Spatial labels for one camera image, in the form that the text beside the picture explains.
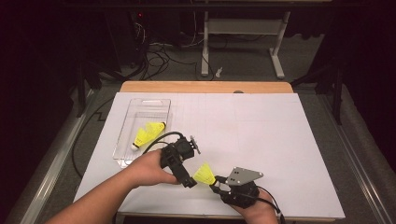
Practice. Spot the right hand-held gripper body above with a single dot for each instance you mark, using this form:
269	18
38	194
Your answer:
241	175

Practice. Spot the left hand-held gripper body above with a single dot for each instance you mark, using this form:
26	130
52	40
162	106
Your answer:
183	149

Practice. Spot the clear plastic container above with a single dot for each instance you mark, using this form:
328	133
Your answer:
146	109

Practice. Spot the person's right hand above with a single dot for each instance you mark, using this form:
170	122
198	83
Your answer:
258	211

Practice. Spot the person's left hand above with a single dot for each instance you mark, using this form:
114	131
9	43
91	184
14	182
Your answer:
149	169

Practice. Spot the wooden table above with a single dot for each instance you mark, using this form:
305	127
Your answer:
186	87

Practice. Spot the white board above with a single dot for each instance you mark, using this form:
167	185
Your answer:
280	124

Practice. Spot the small white floor object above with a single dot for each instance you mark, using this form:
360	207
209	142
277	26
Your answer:
219	72

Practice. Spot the black metal stand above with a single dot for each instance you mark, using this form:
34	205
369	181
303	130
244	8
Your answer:
81	93
337	93

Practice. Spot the dark computer tower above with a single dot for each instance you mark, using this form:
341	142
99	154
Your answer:
124	37

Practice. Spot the dark curtain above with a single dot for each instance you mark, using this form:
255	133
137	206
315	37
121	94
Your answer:
373	77
31	77

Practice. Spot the grey metal floor rail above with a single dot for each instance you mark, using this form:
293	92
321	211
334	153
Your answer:
355	174
56	161

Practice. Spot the white metal desk frame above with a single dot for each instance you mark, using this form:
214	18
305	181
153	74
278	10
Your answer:
243	26

